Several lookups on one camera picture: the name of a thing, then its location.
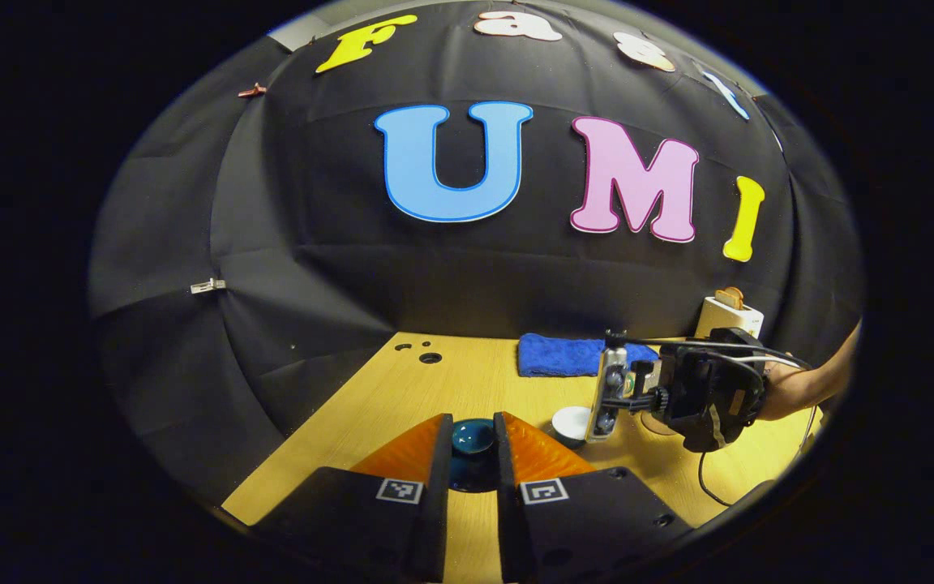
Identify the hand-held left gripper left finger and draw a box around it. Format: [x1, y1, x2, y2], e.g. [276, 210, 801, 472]
[250, 413, 455, 584]

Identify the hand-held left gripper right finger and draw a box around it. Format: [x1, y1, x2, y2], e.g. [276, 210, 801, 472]
[492, 411, 695, 584]

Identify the white teacup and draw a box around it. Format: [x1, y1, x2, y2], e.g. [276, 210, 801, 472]
[551, 406, 594, 448]

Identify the dark blue teacup lid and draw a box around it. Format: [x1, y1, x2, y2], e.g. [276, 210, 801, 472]
[451, 418, 497, 493]

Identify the white toaster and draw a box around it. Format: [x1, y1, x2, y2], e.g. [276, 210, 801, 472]
[694, 296, 765, 340]

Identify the blue towel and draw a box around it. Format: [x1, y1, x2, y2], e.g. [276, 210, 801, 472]
[517, 333, 661, 378]

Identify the black backdrop cloth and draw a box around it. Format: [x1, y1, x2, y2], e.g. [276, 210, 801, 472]
[88, 0, 865, 508]

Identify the black cable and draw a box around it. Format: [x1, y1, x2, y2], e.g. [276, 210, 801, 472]
[696, 406, 825, 509]

